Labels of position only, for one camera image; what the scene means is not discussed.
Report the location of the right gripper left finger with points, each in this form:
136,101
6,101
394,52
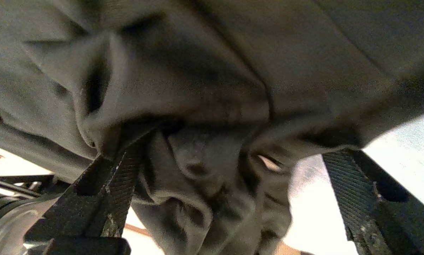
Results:
91,212

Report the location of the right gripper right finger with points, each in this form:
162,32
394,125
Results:
392,226

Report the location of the black t-shirt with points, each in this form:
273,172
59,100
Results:
197,71

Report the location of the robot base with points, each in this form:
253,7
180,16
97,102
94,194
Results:
6,219

